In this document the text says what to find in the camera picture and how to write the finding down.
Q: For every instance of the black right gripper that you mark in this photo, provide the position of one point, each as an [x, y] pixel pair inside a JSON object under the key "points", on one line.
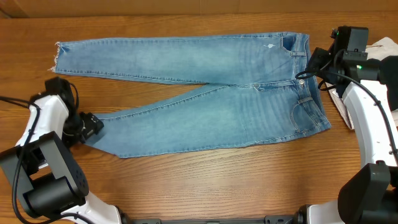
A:
{"points": [[316, 56]]}

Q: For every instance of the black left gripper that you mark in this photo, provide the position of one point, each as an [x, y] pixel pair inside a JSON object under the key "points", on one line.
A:
{"points": [[91, 124]]}

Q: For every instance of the light blue denim jeans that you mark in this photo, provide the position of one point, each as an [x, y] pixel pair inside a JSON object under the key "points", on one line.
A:
{"points": [[246, 91]]}

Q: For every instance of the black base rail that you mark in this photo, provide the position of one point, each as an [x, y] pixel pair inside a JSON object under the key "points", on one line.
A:
{"points": [[268, 219]]}

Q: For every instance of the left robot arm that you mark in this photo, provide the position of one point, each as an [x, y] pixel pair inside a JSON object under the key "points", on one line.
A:
{"points": [[46, 180]]}

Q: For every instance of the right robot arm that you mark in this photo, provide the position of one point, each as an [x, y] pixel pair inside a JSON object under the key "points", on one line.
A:
{"points": [[370, 196]]}

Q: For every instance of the folded black garment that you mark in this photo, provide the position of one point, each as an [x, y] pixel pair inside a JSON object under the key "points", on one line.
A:
{"points": [[389, 78]]}

